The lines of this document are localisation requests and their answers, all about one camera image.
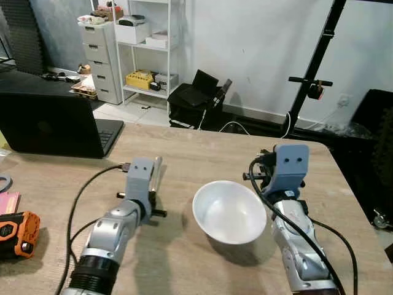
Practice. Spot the silver metal spoon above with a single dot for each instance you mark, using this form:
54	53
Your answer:
157	172

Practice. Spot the white bowl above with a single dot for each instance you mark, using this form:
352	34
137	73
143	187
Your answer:
227	212

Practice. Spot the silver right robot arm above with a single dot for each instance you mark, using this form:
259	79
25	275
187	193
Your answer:
295	239

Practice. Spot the orange and black clamp device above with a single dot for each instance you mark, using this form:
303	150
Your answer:
316	92

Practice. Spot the open black case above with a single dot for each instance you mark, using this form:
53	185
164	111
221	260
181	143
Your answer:
190	104

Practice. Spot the black foam panel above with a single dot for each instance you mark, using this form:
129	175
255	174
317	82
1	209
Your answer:
24	37
374	141

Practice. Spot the white metal shelf rack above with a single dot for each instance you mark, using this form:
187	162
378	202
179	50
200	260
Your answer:
147	92

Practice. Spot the yellow storage box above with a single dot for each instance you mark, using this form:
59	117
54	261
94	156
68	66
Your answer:
139	80

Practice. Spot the black caster wheel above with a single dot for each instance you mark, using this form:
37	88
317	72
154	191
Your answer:
382	219

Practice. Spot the black slanted stand pole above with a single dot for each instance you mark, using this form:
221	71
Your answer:
322	49

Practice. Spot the black laptop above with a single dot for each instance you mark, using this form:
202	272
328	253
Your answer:
49	123

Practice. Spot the orange and black tool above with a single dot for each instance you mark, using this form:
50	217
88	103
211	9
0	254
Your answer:
21	233

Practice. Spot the flat pink object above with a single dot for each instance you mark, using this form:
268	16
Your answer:
9	203

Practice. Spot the grey tape roll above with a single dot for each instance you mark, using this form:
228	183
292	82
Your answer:
10	182

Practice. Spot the grey drawer cabinet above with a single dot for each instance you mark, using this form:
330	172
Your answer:
101	61

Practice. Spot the white box with black top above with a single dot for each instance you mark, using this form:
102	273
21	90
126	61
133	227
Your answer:
132	32

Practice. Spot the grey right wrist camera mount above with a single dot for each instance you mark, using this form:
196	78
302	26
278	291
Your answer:
291	166

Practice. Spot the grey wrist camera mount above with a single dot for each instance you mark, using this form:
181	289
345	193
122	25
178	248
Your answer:
140	178
291	166

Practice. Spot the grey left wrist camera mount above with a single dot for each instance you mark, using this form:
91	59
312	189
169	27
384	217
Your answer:
140	178

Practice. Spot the white wall socket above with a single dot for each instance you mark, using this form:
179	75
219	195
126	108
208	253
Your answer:
344	101

